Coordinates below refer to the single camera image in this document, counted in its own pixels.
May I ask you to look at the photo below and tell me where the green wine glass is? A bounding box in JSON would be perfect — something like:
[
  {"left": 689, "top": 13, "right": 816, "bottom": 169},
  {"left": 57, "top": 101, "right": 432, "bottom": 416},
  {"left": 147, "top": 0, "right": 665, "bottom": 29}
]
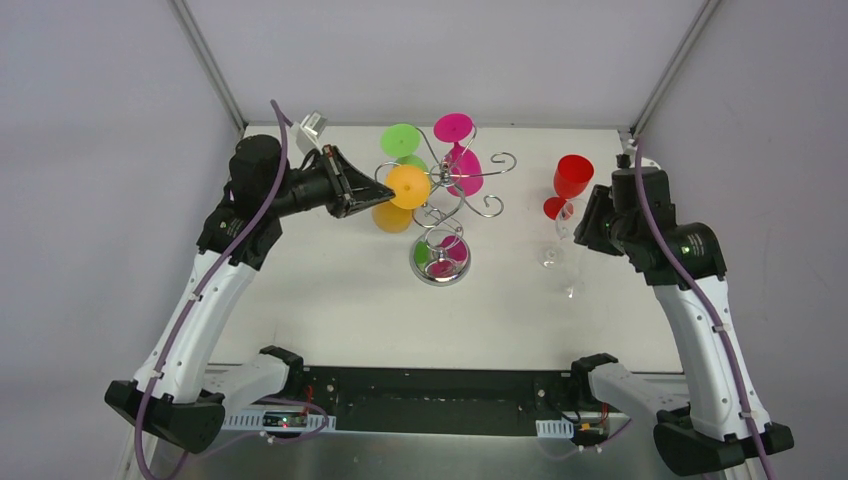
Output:
[{"left": 380, "top": 123, "right": 429, "bottom": 173}]

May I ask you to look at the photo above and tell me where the clear wine glass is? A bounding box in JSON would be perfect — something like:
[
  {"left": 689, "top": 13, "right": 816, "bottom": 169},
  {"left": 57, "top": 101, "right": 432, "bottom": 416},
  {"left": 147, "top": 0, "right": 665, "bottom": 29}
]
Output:
[
  {"left": 565, "top": 252, "right": 586, "bottom": 299},
  {"left": 539, "top": 197, "right": 586, "bottom": 270}
]

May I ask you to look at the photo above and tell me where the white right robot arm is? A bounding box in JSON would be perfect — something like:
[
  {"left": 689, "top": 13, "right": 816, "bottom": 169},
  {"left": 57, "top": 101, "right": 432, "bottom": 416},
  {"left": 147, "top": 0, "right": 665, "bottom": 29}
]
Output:
[{"left": 567, "top": 167, "right": 794, "bottom": 477}]

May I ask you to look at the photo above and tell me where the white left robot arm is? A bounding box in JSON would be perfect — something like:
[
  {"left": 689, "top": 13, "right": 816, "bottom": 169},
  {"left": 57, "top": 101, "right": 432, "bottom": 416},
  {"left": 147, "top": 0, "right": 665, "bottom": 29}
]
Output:
[{"left": 105, "top": 135, "right": 393, "bottom": 454}]

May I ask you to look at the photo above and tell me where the chrome wine glass rack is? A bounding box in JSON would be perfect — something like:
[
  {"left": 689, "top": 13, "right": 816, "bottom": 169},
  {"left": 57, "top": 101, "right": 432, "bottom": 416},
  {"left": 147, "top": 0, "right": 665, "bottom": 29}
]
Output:
[{"left": 374, "top": 126, "right": 517, "bottom": 287}]

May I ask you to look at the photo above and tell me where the orange wine glass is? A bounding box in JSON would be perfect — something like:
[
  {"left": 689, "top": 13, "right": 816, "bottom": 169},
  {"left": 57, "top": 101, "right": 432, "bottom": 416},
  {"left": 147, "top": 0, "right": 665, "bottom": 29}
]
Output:
[{"left": 372, "top": 165, "right": 431, "bottom": 233}]

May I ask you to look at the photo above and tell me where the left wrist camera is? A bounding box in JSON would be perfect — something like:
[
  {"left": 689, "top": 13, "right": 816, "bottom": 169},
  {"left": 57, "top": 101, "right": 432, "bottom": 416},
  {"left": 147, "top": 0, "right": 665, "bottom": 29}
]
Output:
[{"left": 291, "top": 110, "right": 327, "bottom": 155}]

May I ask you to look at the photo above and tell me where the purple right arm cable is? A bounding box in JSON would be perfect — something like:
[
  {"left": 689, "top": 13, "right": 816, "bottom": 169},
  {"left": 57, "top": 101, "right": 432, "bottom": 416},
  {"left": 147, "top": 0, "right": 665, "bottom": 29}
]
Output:
[{"left": 536, "top": 135, "right": 780, "bottom": 480}]

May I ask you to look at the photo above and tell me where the pink wine glass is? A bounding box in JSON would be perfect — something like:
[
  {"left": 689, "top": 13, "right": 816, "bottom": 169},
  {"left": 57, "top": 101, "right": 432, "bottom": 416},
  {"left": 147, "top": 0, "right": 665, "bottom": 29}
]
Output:
[{"left": 433, "top": 112, "right": 484, "bottom": 197}]

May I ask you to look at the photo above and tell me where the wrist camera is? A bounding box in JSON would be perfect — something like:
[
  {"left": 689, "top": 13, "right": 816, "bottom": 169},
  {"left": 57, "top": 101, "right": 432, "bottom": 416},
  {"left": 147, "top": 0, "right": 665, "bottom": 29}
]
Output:
[
  {"left": 291, "top": 110, "right": 327, "bottom": 155},
  {"left": 616, "top": 132, "right": 663, "bottom": 170}
]

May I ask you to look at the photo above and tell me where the red wine glass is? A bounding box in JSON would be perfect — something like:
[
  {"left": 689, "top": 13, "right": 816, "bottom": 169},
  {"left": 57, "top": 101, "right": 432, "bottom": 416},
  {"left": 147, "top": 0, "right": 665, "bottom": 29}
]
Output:
[{"left": 543, "top": 154, "right": 595, "bottom": 220}]

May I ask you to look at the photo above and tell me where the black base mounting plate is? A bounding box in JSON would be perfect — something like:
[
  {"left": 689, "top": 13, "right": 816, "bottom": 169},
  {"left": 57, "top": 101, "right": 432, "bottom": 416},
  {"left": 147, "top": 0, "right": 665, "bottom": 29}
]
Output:
[{"left": 282, "top": 366, "right": 603, "bottom": 436}]

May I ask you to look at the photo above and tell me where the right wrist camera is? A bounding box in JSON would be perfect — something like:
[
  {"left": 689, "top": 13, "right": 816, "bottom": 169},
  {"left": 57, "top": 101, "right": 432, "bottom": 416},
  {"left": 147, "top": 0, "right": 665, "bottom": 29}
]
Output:
[{"left": 616, "top": 132, "right": 663, "bottom": 170}]

